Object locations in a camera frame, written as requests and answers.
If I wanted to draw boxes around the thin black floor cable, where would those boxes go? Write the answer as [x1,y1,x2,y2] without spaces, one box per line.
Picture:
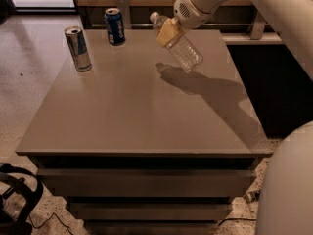
[28,211,75,235]

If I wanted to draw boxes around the black power cable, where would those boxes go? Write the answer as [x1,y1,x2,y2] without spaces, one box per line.
[217,216,258,227]

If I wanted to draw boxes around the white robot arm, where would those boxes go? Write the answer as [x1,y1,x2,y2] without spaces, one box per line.
[174,0,313,235]

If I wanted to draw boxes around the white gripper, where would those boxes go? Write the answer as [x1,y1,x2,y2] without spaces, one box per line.
[156,0,214,47]

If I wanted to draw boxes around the white power strip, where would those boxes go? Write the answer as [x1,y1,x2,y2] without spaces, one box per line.
[244,190,260,203]

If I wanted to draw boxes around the silver Red Bull can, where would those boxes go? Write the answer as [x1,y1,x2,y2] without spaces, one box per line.
[65,26,92,72]

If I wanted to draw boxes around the left metal wall bracket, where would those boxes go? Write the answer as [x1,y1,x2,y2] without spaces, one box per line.
[115,0,132,29]

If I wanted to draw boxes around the blue Pepsi can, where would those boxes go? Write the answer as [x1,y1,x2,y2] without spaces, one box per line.
[104,8,125,45]

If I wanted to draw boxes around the black bag with straps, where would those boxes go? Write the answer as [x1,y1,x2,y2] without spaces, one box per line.
[0,163,43,235]

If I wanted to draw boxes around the grey drawer cabinet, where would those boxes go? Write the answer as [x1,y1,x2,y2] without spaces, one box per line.
[17,30,271,235]

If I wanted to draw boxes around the right metal wall bracket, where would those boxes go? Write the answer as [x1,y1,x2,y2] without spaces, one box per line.
[249,12,266,40]

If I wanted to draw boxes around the metal wall bracket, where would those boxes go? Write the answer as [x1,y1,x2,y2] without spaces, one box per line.
[115,0,132,29]
[249,12,266,40]

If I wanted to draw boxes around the clear plastic water bottle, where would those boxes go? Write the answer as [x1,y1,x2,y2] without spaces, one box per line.
[150,12,203,72]

